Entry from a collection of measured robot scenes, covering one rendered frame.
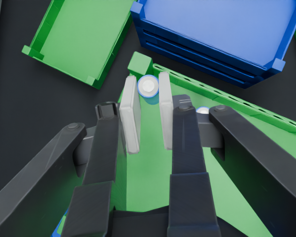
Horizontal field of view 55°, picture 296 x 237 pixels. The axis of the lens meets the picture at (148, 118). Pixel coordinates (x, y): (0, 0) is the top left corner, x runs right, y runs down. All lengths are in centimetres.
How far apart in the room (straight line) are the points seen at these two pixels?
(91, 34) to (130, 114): 68
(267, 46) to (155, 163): 39
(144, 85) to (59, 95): 62
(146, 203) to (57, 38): 59
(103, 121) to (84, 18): 70
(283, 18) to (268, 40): 5
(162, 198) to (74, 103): 50
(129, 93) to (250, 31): 50
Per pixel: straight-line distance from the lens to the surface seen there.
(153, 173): 36
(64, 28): 85
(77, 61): 82
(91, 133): 15
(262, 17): 67
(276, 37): 67
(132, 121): 16
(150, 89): 22
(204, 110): 30
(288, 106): 83
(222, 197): 38
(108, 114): 15
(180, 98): 18
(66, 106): 81
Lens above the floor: 76
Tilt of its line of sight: 86 degrees down
